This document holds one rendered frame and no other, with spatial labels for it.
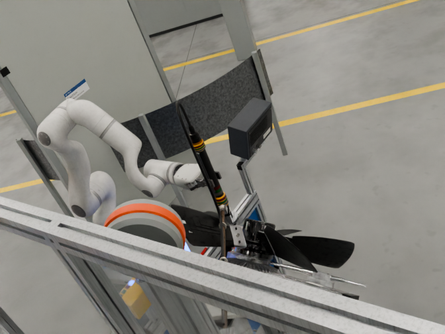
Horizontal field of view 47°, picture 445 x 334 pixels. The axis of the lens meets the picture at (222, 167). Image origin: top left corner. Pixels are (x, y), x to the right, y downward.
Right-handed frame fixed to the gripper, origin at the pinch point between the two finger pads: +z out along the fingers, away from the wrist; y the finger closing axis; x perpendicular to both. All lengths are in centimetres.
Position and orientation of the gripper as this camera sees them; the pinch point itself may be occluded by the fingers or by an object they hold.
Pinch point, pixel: (212, 178)
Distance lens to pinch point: 179.5
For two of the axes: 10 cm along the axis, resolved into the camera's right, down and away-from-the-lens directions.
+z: 7.8, 1.0, -6.1
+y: -5.3, 6.2, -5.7
